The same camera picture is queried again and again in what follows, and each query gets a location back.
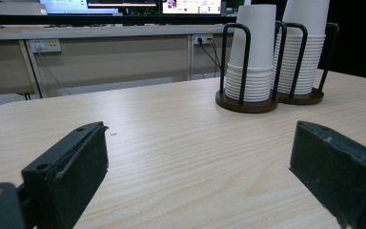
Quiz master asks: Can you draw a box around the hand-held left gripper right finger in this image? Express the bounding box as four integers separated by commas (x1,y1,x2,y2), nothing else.
289,120,366,229

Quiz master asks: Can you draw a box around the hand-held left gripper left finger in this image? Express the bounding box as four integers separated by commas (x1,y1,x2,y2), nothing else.
21,121,110,229

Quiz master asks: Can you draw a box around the black wire cup holder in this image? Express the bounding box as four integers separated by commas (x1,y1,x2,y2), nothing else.
214,21,340,115

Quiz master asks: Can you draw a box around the stack of white cups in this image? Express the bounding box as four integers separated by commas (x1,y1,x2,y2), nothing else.
224,4,277,103
272,0,331,95

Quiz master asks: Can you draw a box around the long beige desk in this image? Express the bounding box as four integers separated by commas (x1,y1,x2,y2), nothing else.
0,24,236,99

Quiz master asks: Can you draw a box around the computer monitor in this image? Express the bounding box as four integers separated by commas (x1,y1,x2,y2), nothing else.
161,0,223,15
86,0,158,9
38,0,123,16

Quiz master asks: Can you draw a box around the grey laptop lid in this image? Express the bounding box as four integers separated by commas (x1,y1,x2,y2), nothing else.
0,1,48,16

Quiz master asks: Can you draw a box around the grey power cable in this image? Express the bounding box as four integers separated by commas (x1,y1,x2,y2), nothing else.
36,47,72,96

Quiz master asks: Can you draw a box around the white wall outlet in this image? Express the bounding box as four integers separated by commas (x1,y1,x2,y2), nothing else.
29,38,62,53
193,33,214,46

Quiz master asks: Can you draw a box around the black power cable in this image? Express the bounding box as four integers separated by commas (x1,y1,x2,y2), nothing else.
197,39,224,79

